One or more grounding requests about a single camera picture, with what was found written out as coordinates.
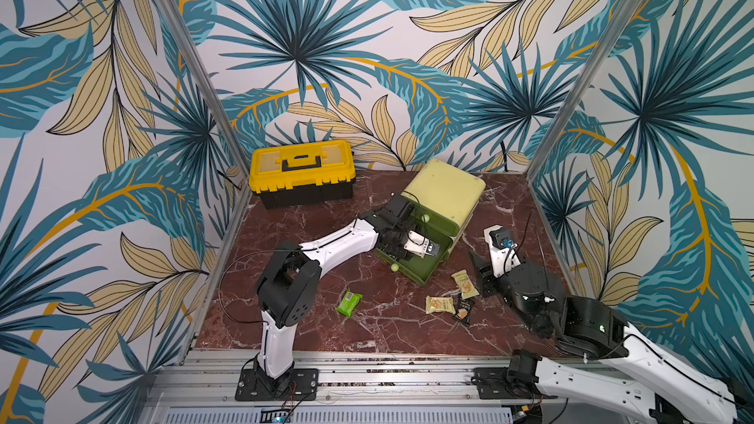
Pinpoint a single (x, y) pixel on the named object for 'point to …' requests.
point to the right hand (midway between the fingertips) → (481, 250)
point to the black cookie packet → (462, 307)
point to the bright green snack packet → (350, 302)
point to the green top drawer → (433, 220)
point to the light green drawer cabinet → (439, 199)
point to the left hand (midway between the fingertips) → (412, 239)
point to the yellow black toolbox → (302, 173)
